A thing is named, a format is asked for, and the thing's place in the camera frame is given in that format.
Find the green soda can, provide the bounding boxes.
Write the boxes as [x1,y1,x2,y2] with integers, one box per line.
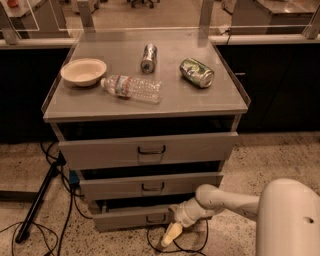
[179,58,214,89]

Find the blue box behind cabinet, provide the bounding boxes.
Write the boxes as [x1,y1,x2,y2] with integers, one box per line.
[69,170,80,186]

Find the black floor cable front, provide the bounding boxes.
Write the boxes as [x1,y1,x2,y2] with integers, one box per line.
[146,219,210,256]

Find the grey top drawer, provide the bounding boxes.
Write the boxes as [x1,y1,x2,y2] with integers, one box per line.
[59,132,238,170]

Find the grey drawer cabinet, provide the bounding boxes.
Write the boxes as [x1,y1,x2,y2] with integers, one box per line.
[44,29,250,219]

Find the white bowl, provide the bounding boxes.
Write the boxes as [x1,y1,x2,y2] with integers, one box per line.
[60,58,107,87]

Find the clear plastic water bottle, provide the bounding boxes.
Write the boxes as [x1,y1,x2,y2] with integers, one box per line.
[100,75,162,104]

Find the white counter ledge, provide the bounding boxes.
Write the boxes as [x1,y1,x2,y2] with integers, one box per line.
[0,34,307,49]

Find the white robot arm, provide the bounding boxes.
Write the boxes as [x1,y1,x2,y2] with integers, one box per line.
[161,179,320,256]

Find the grey bottom drawer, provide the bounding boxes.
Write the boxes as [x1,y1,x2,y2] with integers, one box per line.
[89,198,179,232]

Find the black floor cable left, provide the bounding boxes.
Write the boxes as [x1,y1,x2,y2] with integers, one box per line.
[0,141,98,256]

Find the black floor cable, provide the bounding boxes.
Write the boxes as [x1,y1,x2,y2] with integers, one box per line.
[0,141,98,256]
[146,219,210,256]

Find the grey drawer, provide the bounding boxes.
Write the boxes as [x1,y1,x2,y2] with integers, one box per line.
[89,198,179,232]
[59,132,238,170]
[80,172,223,200]

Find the silver slim can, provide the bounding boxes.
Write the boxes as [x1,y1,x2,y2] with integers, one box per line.
[140,43,157,73]

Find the grey middle drawer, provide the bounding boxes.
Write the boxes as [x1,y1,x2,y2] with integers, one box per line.
[80,172,223,200]

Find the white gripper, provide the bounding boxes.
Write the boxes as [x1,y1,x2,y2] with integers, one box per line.
[160,198,207,247]

